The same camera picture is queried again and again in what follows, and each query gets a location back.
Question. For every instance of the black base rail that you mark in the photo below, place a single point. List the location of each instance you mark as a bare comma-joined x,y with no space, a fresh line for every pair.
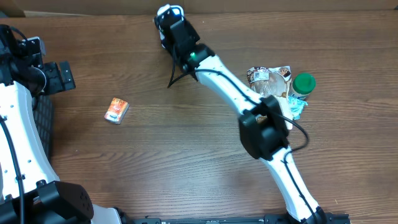
266,219

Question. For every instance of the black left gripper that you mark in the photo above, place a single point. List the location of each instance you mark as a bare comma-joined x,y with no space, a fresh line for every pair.
58,83

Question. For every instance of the orange tissue pack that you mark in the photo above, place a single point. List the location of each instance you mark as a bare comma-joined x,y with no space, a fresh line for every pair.
116,111

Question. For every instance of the dark grey plastic basket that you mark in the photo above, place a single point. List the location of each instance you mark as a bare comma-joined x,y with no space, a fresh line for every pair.
43,112

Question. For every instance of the green lid jar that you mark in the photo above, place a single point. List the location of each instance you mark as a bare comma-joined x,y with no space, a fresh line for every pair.
302,85

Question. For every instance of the brown white snack pouch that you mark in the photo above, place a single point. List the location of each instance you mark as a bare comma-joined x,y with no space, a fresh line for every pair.
272,81

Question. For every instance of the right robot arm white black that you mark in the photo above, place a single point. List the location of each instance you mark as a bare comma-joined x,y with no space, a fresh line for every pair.
263,128

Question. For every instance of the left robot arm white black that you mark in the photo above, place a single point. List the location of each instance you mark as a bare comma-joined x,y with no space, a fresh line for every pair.
31,191

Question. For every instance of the white barcode scanner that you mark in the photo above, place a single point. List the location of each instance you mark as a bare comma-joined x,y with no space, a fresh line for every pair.
173,9

